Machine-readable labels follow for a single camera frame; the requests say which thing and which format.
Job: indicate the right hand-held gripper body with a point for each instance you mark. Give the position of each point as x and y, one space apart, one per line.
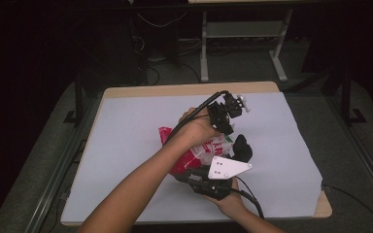
223 168

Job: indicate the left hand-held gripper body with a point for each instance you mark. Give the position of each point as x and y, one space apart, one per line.
223 111

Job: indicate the red and white powder bag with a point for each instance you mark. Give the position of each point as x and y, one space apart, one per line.
204 152

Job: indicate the person's left hand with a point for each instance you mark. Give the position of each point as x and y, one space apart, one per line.
196 129

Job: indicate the person's right hand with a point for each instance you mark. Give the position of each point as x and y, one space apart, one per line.
233 204

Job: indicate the light wooden table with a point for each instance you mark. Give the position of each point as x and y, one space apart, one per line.
191 89

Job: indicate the white table sheet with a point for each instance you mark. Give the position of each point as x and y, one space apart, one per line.
126 129

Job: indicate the black metal stand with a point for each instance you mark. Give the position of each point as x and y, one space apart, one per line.
77 103
348 97

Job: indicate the metal stand frame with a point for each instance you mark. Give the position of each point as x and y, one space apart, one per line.
243 29

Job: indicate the metal floor rail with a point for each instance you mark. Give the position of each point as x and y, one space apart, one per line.
362 155
55 174

